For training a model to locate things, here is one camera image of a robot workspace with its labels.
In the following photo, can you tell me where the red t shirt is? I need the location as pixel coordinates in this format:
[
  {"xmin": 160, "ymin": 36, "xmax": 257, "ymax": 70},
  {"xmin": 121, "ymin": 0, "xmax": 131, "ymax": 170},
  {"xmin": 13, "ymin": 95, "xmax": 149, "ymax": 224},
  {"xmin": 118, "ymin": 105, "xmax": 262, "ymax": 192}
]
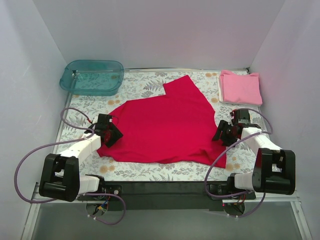
[{"xmin": 97, "ymin": 75, "xmax": 226, "ymax": 168}]

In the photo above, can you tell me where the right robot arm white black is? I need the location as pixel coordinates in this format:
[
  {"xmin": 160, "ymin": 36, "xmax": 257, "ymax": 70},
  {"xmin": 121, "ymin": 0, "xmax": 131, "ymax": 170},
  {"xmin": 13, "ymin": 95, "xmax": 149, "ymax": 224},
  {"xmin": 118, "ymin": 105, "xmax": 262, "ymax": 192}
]
[{"xmin": 206, "ymin": 108, "xmax": 296, "ymax": 198}]

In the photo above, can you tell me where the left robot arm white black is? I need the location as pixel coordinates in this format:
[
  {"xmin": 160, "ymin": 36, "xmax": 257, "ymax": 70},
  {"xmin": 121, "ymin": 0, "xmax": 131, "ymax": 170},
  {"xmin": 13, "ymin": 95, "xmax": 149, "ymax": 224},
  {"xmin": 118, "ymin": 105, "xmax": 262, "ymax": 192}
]
[{"xmin": 38, "ymin": 114, "xmax": 123, "ymax": 202}]

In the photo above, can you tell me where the folded white t shirt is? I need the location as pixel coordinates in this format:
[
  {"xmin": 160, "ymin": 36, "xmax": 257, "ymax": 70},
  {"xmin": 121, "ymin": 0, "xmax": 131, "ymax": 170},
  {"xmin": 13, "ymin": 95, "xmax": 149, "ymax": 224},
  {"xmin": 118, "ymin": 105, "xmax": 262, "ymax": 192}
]
[{"xmin": 217, "ymin": 77, "xmax": 230, "ymax": 104}]

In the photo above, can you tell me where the folded pink t shirt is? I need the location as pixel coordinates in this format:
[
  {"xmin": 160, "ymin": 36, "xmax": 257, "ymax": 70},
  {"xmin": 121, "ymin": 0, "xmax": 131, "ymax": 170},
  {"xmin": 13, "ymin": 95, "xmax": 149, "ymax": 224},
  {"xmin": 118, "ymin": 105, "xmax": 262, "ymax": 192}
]
[{"xmin": 219, "ymin": 70, "xmax": 263, "ymax": 106}]

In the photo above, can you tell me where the floral patterned table mat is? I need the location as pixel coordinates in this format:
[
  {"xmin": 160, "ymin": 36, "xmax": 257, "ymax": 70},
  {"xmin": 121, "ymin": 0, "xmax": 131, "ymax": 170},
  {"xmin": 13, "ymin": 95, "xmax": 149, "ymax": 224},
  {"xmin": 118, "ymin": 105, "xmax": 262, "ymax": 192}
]
[{"xmin": 66, "ymin": 69, "xmax": 256, "ymax": 181}]

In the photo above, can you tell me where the teal transparent plastic bin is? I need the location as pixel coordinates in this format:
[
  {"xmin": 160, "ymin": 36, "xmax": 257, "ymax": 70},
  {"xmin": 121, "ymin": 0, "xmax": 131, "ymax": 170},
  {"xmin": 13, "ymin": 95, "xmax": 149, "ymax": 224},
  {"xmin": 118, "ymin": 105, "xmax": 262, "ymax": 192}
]
[{"xmin": 59, "ymin": 60, "xmax": 124, "ymax": 97}]

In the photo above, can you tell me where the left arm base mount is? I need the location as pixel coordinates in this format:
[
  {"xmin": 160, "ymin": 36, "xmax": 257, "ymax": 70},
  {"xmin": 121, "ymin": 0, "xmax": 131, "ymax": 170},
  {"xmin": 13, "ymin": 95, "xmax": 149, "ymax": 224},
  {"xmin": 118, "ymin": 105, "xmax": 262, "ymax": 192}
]
[{"xmin": 76, "ymin": 184, "xmax": 122, "ymax": 201}]

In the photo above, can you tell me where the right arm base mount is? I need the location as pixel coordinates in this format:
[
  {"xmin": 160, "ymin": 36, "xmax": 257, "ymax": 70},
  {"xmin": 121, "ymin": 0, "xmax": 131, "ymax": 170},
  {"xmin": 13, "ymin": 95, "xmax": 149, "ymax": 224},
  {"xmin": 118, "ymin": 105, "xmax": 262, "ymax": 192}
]
[{"xmin": 207, "ymin": 182, "xmax": 256, "ymax": 201}]

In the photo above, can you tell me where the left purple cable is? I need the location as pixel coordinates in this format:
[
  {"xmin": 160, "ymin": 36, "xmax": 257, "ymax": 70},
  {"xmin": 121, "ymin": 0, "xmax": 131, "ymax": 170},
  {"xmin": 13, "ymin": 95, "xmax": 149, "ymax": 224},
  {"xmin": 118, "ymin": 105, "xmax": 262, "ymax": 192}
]
[{"xmin": 14, "ymin": 107, "xmax": 126, "ymax": 225}]

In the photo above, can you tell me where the aluminium frame rail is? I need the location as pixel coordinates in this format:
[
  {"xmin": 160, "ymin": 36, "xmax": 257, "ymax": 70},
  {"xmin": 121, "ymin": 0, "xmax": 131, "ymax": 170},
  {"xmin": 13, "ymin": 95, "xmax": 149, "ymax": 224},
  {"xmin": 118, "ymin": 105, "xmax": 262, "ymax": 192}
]
[{"xmin": 31, "ymin": 182, "xmax": 85, "ymax": 203}]

